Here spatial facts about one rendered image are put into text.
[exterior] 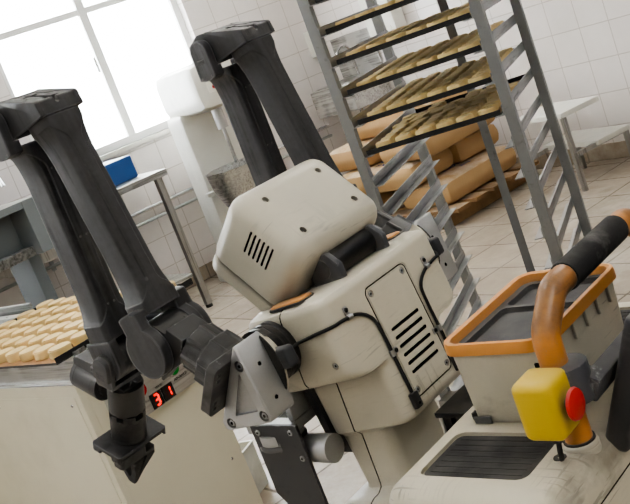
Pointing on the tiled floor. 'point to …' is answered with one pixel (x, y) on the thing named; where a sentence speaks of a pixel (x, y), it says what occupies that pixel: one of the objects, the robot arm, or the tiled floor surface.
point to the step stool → (591, 138)
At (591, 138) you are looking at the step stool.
